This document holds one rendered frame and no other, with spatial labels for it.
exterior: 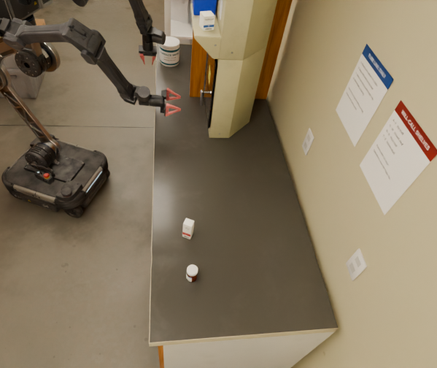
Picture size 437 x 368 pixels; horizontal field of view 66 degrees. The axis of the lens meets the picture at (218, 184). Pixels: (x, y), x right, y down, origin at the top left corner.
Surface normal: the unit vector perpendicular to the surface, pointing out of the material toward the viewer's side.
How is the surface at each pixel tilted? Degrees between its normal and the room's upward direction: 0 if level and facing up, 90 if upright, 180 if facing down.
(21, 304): 0
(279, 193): 0
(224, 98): 90
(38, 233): 0
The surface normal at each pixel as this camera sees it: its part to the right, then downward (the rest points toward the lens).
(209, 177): 0.11, -0.64
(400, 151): -0.99, 0.01
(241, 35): 0.11, 0.77
